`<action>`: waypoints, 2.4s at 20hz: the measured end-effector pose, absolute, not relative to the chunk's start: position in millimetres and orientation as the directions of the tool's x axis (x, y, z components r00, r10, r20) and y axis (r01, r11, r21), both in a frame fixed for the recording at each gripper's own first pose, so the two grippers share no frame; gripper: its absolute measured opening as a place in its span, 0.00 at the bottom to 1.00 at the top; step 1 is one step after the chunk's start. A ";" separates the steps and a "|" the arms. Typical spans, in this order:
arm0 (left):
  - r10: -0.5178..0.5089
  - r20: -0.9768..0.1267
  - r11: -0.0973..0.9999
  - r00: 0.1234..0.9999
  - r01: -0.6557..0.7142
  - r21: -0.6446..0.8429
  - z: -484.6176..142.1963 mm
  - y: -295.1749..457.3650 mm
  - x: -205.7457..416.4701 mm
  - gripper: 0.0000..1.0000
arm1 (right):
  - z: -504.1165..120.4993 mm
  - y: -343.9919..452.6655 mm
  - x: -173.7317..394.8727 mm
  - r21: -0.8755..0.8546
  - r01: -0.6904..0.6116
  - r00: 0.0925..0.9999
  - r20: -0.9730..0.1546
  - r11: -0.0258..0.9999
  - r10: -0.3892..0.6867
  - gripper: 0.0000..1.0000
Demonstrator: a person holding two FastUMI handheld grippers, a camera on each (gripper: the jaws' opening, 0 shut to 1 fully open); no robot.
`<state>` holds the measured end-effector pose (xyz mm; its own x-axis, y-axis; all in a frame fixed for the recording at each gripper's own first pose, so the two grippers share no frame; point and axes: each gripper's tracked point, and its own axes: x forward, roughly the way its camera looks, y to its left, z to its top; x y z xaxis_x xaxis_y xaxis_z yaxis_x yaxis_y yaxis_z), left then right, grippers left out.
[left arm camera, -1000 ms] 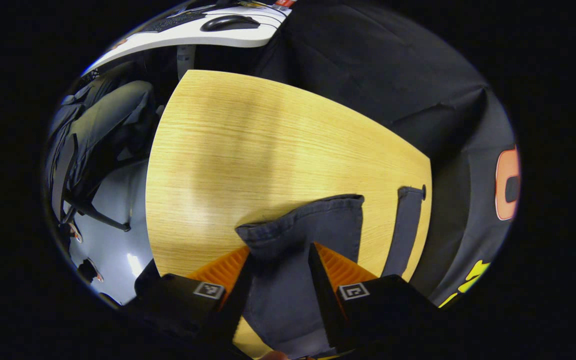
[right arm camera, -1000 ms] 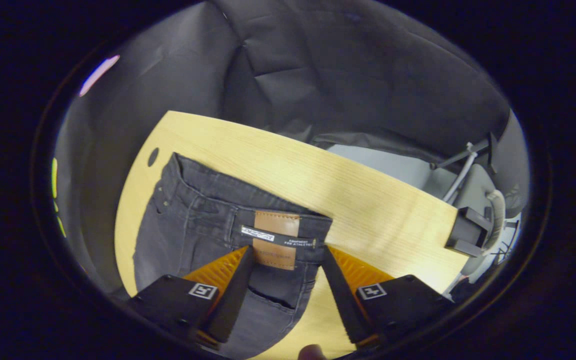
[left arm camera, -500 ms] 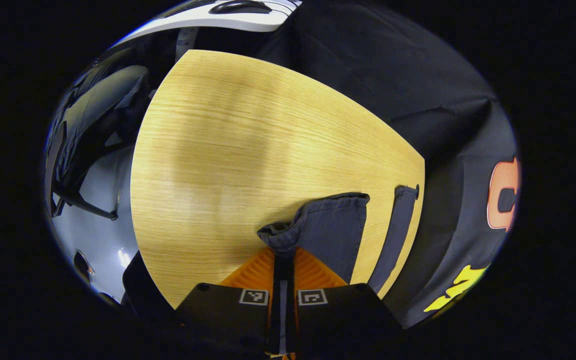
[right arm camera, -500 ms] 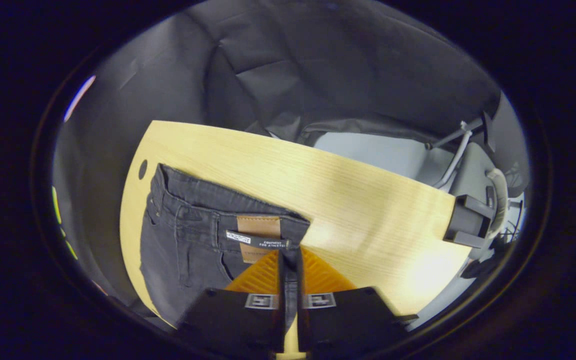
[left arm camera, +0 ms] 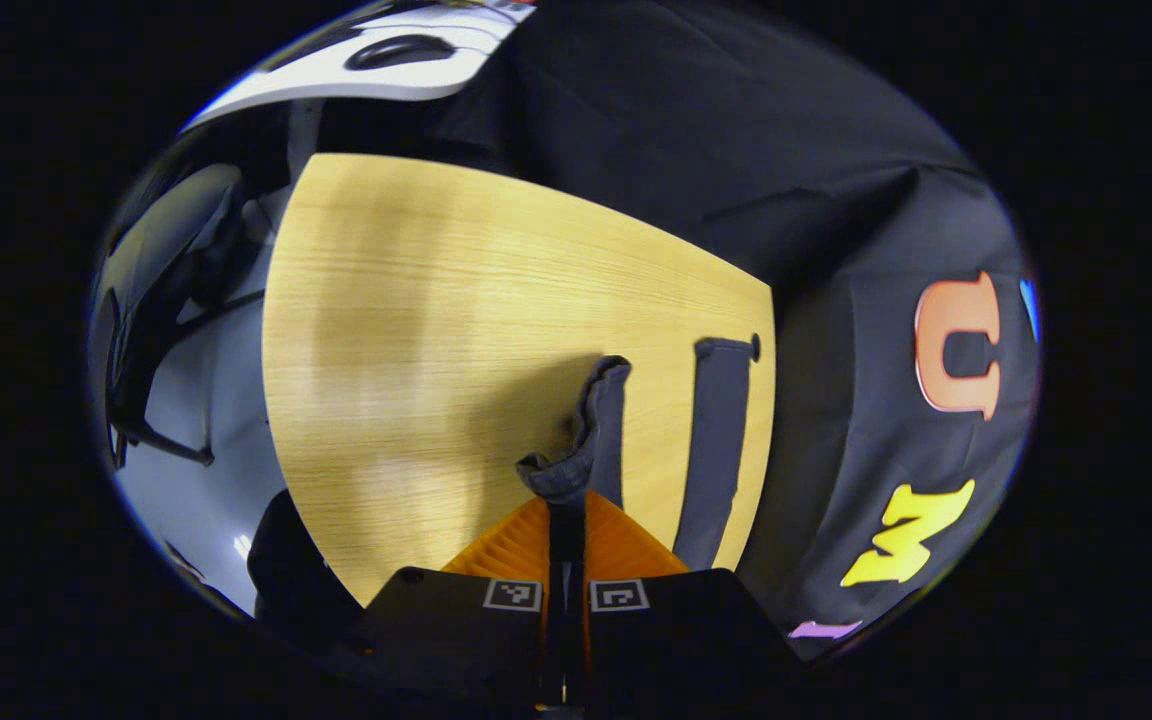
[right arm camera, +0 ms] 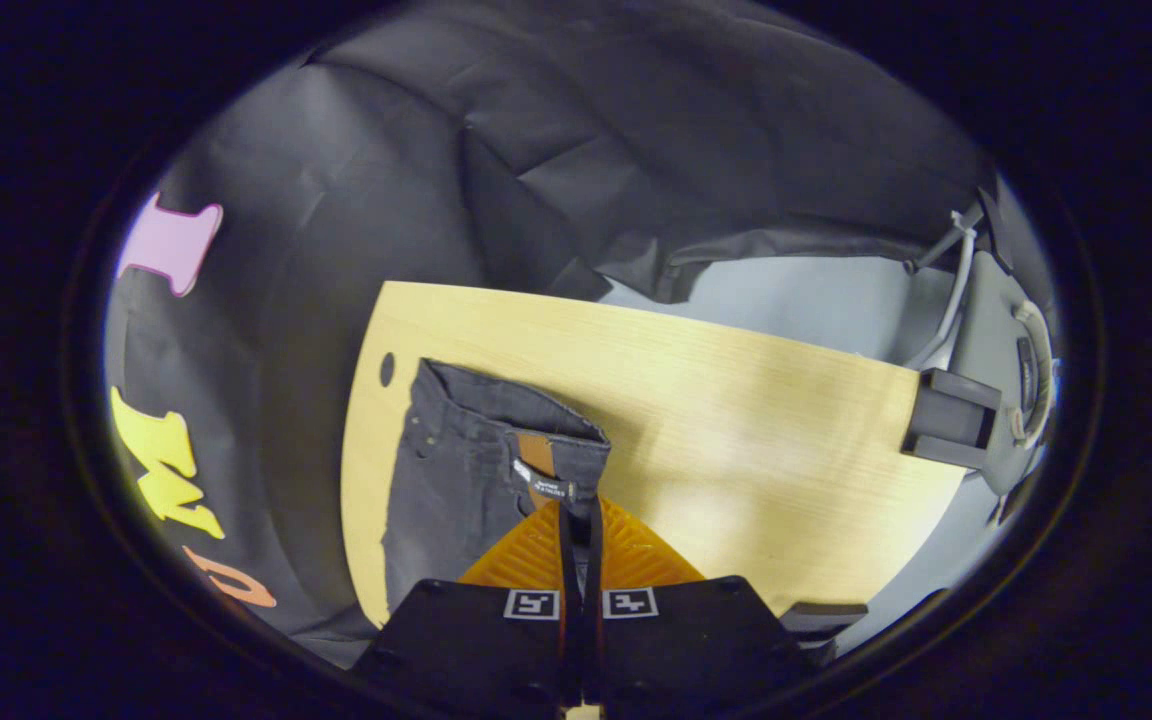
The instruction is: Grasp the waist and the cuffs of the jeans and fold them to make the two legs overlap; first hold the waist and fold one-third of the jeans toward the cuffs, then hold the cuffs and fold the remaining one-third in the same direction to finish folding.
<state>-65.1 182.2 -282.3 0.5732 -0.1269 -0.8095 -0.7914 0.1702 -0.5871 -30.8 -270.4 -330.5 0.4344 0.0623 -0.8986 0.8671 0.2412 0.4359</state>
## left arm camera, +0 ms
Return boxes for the white side table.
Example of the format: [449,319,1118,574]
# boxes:
[184,0,537,131]

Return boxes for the grey office chair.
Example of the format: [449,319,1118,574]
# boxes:
[96,165,267,471]

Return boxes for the person's dark clothing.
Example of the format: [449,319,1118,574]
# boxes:
[246,490,367,641]

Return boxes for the black backdrop cloth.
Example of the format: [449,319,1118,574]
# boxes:
[316,0,1042,663]

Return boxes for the black oval object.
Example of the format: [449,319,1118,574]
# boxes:
[346,33,457,71]

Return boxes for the dark blue jeans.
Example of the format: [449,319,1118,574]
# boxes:
[516,337,762,573]

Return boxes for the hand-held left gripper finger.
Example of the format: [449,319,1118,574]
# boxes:
[361,497,568,709]
[566,490,803,709]

